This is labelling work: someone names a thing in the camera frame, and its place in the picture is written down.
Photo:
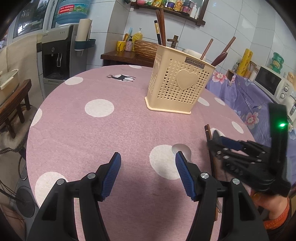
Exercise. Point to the white paper cup stack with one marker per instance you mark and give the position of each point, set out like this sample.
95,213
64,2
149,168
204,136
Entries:
83,29

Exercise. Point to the white microwave oven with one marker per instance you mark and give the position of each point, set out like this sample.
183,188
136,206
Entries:
268,81

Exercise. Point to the dark bottle with blue cap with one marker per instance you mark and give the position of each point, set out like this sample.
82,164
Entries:
171,4

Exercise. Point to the dark wooden spoon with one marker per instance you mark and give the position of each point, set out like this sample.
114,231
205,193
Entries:
220,58

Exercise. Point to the glass jar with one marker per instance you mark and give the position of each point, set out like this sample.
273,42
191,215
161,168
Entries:
253,70

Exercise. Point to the beige perforated utensil holder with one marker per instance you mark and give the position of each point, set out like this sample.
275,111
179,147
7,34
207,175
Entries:
166,92

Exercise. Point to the blue toothbrush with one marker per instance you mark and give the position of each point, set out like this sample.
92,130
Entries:
130,33

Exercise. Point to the grey water dispenser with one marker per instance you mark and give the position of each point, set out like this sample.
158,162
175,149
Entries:
57,60

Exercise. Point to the blue water jug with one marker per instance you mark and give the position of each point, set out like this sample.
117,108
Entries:
72,11

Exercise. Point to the pink polka dot tablecloth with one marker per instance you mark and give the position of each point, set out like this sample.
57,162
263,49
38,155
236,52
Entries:
92,139

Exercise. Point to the white squeeze bottle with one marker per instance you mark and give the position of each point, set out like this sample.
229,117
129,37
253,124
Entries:
193,11

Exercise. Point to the amber sauce bottle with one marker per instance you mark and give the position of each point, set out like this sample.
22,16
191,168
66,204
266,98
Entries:
177,5

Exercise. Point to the green can stack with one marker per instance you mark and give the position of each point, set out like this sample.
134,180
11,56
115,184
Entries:
276,62

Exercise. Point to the metal spoon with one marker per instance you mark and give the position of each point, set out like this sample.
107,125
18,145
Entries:
182,148

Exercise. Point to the yellow wrap roll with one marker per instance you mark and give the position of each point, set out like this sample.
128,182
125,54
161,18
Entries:
245,62

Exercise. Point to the wooden framed mirror shelf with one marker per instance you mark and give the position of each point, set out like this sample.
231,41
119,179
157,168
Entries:
161,10

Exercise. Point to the round cushioned stool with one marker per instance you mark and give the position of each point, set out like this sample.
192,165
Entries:
13,141

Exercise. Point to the yellow green bottle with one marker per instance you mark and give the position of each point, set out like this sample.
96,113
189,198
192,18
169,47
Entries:
164,2

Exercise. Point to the yellow soap dispenser bottle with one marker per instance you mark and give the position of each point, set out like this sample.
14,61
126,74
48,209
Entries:
137,36

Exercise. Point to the person's right hand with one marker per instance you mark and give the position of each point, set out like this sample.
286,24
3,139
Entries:
270,206

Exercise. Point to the teal cup holder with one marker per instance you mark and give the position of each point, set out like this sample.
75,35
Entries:
84,44

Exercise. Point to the person's right forearm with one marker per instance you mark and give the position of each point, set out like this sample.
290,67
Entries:
277,223

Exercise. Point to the dark wooden counter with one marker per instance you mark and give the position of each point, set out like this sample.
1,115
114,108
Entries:
122,58

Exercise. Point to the purple floral cloth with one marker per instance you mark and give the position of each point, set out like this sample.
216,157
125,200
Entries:
242,97

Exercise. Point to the cream cooking pot with lid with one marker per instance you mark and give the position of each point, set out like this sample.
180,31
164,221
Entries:
8,81

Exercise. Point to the dark soy sauce bottle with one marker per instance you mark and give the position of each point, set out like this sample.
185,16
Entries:
186,6

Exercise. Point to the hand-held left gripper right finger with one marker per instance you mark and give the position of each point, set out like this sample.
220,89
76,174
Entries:
186,176

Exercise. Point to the white bowl stack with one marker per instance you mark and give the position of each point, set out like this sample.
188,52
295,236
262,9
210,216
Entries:
192,52

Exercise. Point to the yellow cup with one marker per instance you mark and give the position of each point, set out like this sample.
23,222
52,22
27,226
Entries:
121,46

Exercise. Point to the floral pump bottle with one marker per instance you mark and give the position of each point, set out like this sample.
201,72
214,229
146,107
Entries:
130,45

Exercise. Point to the wicker basket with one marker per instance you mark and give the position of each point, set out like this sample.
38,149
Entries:
144,49

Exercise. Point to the beige cloth cover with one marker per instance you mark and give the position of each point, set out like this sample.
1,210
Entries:
23,55

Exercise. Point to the pink small container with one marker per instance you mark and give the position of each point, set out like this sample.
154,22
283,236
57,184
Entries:
141,1

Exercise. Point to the black chopstick with beige tip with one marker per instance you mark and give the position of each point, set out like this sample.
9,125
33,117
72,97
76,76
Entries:
158,32

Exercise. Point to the small lidded jar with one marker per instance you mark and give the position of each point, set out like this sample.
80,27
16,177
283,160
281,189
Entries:
291,76

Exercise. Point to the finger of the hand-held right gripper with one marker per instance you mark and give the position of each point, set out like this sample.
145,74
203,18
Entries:
231,143
231,160

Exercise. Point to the sliding glass window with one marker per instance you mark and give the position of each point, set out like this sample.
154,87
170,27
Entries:
30,18

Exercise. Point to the yellow packet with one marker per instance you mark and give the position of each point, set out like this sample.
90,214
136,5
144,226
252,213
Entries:
157,2

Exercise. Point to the small dark wooden stool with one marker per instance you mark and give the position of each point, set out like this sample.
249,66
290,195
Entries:
16,102

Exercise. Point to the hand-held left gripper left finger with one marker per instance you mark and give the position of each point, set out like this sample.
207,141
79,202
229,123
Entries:
111,176

